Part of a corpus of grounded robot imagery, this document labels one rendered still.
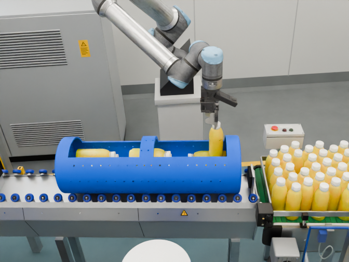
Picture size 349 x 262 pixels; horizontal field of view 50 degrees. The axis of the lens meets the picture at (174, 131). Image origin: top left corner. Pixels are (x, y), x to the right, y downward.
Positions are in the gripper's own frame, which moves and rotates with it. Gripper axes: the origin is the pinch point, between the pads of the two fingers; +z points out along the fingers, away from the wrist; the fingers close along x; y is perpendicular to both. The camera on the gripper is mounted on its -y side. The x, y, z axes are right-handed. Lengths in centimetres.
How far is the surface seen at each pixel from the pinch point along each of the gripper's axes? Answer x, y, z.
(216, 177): 18.8, 0.3, 16.9
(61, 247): 14, 87, 74
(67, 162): 15, 70, 11
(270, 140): -19.1, -30.4, 23.4
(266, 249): -23, -37, 118
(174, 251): 53, 18, 26
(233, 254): 14, -10, 77
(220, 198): 15.6, -2.1, 33.0
